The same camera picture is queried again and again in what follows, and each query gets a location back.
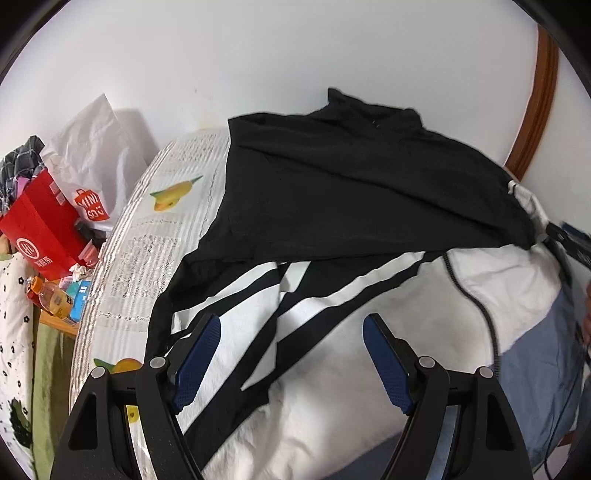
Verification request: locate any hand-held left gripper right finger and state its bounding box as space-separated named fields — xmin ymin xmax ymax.
xmin=362 ymin=313 xmax=536 ymax=480

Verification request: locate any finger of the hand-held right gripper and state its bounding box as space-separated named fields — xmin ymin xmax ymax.
xmin=546 ymin=223 xmax=591 ymax=267

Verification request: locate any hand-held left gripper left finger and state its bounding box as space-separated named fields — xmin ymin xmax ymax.
xmin=48 ymin=313 xmax=222 ymax=480

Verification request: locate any black and white striped garment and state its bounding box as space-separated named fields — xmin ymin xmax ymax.
xmin=148 ymin=88 xmax=561 ymax=480

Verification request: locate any fruit-print tablecloth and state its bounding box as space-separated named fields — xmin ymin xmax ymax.
xmin=69 ymin=127 xmax=232 ymax=416

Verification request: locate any blue cardboard box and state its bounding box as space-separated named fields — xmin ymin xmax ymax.
xmin=69 ymin=279 xmax=93 ymax=322

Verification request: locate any wooden nightstand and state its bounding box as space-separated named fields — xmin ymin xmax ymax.
xmin=39 ymin=309 xmax=79 ymax=337

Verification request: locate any green blanket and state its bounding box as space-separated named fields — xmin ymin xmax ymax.
xmin=30 ymin=318 xmax=77 ymax=480

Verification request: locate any orange drink bottle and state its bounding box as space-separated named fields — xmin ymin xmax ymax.
xmin=27 ymin=276 xmax=75 ymax=319

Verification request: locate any red paper bag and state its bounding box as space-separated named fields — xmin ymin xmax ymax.
xmin=0 ymin=170 xmax=93 ymax=280

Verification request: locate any white plastic shopping bag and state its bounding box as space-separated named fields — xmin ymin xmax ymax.
xmin=41 ymin=93 xmax=148 ymax=227

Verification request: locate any grey plaid cloth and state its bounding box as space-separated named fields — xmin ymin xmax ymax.
xmin=0 ymin=135 xmax=45 ymax=213

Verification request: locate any brown wooden door frame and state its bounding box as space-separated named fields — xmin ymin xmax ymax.
xmin=505 ymin=23 xmax=559 ymax=181

